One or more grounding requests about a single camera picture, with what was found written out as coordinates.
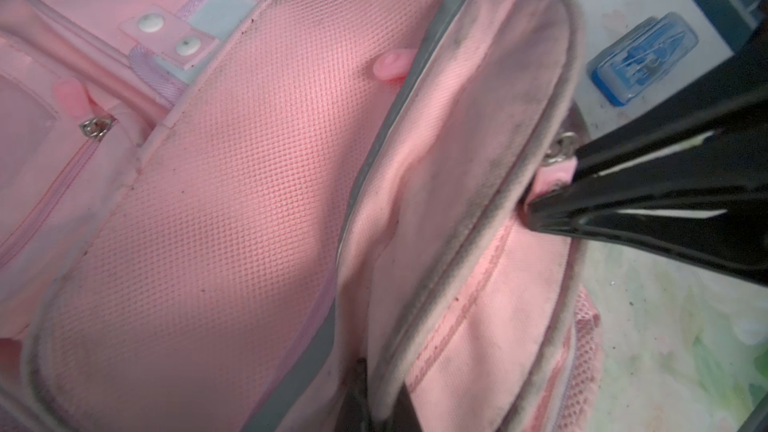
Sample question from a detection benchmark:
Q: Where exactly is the pink student backpack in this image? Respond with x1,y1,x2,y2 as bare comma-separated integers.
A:
1,0,602,431

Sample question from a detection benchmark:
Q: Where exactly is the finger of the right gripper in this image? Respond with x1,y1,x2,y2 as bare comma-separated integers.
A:
525,131,767,286
574,22,767,180

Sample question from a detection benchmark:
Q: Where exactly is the blue geometry set case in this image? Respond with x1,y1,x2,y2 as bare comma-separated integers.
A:
587,12,699,107

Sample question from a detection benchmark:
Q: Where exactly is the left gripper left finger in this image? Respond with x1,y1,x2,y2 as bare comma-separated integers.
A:
334,358,369,432

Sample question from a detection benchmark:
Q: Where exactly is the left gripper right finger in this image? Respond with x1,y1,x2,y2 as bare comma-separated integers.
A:
386,385,422,432

